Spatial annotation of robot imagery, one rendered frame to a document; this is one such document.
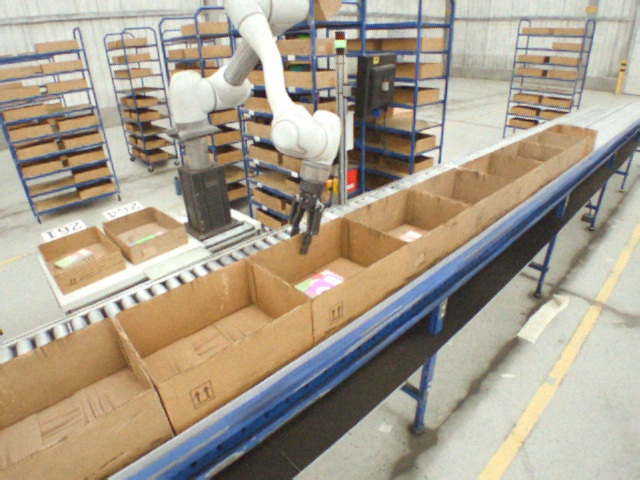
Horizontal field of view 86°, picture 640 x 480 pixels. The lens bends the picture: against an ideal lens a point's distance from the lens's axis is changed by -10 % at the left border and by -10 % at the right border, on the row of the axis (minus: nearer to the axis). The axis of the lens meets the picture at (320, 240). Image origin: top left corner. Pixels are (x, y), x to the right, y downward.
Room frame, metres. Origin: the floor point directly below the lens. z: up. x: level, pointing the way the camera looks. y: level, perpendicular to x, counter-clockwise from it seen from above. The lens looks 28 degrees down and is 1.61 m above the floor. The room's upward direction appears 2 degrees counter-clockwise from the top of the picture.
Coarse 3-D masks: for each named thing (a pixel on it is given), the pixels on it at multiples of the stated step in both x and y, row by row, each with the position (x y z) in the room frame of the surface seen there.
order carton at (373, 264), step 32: (352, 224) 1.17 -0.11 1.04; (256, 256) 0.97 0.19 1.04; (288, 256) 1.05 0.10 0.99; (320, 256) 1.14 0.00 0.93; (352, 256) 1.17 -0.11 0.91; (384, 256) 1.06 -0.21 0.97; (352, 288) 0.83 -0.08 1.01; (384, 288) 0.92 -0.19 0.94; (320, 320) 0.76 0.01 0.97; (352, 320) 0.83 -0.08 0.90
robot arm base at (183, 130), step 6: (204, 120) 1.79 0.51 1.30; (174, 126) 1.77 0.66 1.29; (180, 126) 1.75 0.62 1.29; (186, 126) 1.74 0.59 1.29; (192, 126) 1.74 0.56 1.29; (198, 126) 1.76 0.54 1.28; (204, 126) 1.78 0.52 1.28; (210, 126) 1.80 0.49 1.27; (168, 132) 1.74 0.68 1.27; (174, 132) 1.75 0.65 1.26; (180, 132) 1.73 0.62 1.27; (186, 132) 1.72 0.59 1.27; (192, 132) 1.73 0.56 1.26; (198, 132) 1.75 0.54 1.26; (204, 132) 1.76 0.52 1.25
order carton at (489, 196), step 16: (432, 176) 1.60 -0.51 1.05; (448, 176) 1.69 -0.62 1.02; (464, 176) 1.69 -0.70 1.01; (480, 176) 1.63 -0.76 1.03; (496, 176) 1.58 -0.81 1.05; (432, 192) 1.60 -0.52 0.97; (448, 192) 1.70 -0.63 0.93; (464, 192) 1.68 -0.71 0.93; (480, 192) 1.62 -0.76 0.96; (496, 192) 1.39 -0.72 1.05; (480, 208) 1.31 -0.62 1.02; (496, 208) 1.41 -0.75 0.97; (480, 224) 1.32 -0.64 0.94
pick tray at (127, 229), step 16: (144, 208) 1.85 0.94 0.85; (112, 224) 1.72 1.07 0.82; (128, 224) 1.78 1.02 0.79; (144, 224) 1.84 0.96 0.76; (160, 224) 1.83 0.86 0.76; (176, 224) 1.68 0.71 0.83; (112, 240) 1.59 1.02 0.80; (128, 240) 1.66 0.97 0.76; (160, 240) 1.52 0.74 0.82; (176, 240) 1.58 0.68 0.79; (128, 256) 1.46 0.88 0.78; (144, 256) 1.46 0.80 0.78
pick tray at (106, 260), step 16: (64, 240) 1.55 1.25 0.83; (80, 240) 1.60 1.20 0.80; (96, 240) 1.65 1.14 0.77; (48, 256) 1.49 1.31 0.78; (64, 256) 1.51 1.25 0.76; (96, 256) 1.50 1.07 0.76; (112, 256) 1.37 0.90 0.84; (64, 272) 1.22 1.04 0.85; (80, 272) 1.26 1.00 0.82; (96, 272) 1.31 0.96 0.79; (112, 272) 1.35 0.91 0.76; (64, 288) 1.21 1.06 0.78; (80, 288) 1.25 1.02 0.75
